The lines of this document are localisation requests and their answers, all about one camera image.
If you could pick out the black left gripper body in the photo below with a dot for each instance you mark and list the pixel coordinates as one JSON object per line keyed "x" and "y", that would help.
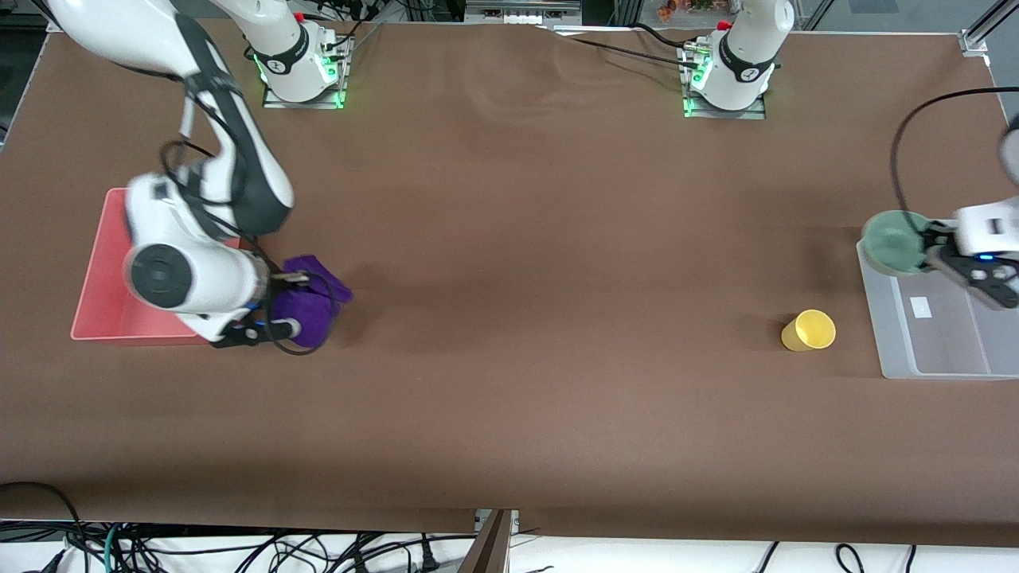
{"x": 940, "y": 239}

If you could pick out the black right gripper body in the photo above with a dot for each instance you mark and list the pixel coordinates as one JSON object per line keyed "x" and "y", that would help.
{"x": 275, "y": 293}

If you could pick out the pale green bowl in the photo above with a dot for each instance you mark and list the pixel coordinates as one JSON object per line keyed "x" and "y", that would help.
{"x": 892, "y": 243}

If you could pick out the purple cloth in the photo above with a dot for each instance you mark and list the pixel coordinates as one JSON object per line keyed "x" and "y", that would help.
{"x": 314, "y": 314}

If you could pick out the yellow plastic cup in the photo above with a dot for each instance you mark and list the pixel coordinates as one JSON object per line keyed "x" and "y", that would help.
{"x": 812, "y": 330}

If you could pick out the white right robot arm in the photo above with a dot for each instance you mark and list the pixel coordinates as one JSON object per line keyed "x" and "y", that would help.
{"x": 191, "y": 278}

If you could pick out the white label sticker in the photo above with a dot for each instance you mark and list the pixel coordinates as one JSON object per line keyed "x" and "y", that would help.
{"x": 921, "y": 307}

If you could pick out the translucent white plastic bin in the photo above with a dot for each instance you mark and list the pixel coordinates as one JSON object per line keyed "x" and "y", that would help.
{"x": 947, "y": 342}

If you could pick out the pink plastic bin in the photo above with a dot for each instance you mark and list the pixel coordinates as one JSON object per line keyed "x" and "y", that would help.
{"x": 103, "y": 302}

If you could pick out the brown table cover sheet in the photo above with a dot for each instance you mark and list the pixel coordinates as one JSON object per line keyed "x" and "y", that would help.
{"x": 517, "y": 318}

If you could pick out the orange background items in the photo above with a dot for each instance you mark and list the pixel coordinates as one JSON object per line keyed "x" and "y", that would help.
{"x": 685, "y": 6}

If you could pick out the grey device box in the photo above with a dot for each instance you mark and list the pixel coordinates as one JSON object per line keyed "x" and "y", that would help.
{"x": 521, "y": 9}

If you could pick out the aluminium frame corner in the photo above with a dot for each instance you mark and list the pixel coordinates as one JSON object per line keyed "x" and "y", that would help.
{"x": 975, "y": 41}

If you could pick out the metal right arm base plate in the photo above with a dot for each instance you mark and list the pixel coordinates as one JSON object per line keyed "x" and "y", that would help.
{"x": 275, "y": 101}

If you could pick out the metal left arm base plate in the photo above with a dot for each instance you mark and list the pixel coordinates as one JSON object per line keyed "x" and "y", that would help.
{"x": 756, "y": 114}

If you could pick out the metal table bracket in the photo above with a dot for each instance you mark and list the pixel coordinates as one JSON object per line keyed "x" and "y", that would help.
{"x": 513, "y": 519}

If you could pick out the wooden table post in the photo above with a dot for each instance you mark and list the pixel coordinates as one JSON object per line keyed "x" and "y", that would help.
{"x": 487, "y": 553}

